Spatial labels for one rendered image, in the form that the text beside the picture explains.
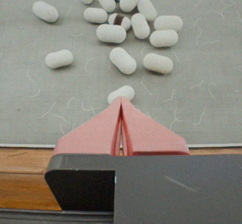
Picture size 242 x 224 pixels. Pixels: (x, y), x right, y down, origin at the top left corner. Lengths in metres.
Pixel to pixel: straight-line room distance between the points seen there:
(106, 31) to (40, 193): 0.19
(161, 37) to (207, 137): 0.13
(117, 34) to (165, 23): 0.06
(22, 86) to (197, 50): 0.24
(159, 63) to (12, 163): 0.20
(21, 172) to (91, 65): 0.14
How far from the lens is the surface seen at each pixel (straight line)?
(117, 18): 0.24
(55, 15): 0.26
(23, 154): 0.22
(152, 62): 0.20
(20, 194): 0.20
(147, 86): 0.21
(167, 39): 0.22
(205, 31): 0.27
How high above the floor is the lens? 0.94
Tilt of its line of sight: 76 degrees down
